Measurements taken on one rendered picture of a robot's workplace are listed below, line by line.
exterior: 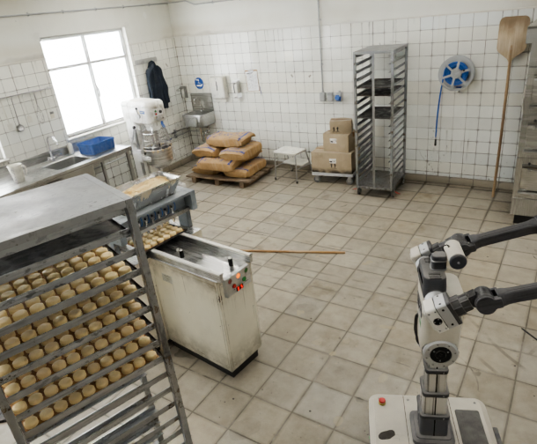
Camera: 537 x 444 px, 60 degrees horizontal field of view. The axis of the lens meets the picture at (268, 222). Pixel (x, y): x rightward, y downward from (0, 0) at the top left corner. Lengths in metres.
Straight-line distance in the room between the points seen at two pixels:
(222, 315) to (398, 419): 1.24
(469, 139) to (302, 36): 2.66
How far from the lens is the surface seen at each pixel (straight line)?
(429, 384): 2.55
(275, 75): 7.28
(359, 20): 6.61
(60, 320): 1.94
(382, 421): 2.87
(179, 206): 3.68
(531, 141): 5.29
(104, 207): 1.75
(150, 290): 1.95
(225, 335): 3.25
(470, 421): 2.94
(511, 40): 6.13
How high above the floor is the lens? 2.41
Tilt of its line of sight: 25 degrees down
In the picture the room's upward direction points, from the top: 7 degrees counter-clockwise
